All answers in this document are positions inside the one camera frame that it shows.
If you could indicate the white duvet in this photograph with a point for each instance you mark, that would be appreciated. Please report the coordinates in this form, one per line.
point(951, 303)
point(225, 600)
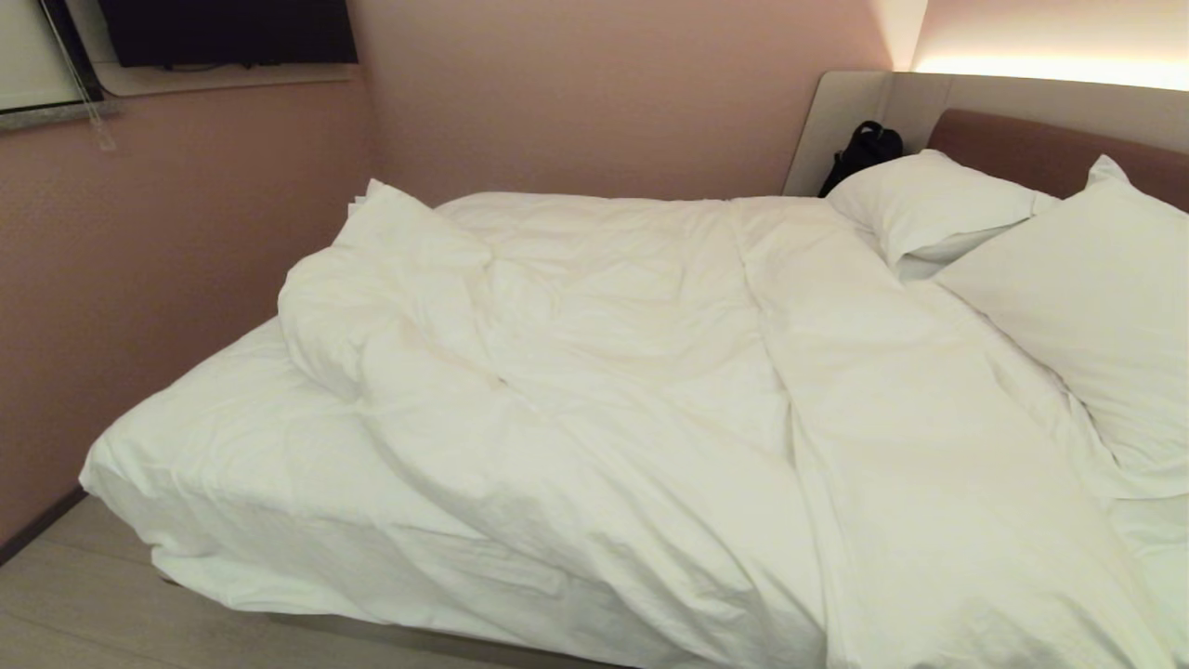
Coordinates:
point(594, 372)

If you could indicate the white bed sheet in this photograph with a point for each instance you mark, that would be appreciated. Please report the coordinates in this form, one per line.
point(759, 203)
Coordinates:
point(269, 483)

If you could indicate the black bag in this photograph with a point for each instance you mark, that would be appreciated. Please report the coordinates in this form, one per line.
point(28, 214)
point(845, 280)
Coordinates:
point(864, 150)

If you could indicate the white pillow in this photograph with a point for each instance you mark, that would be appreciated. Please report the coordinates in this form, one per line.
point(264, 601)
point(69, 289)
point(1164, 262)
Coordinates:
point(924, 206)
point(1087, 307)

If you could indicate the brown padded headboard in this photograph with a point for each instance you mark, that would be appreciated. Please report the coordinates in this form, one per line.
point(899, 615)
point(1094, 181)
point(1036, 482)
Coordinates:
point(1031, 153)

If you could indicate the clear blind wand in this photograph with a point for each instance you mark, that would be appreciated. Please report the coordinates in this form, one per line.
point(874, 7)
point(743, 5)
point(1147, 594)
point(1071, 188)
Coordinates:
point(82, 84)

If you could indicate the grey window sill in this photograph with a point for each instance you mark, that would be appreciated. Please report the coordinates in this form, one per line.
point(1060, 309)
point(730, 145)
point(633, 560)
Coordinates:
point(56, 113)

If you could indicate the pale headboard wall panel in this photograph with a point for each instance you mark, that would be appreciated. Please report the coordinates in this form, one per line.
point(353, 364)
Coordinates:
point(841, 125)

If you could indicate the black wall television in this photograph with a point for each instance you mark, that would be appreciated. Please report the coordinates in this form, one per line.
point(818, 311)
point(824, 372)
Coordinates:
point(228, 30)

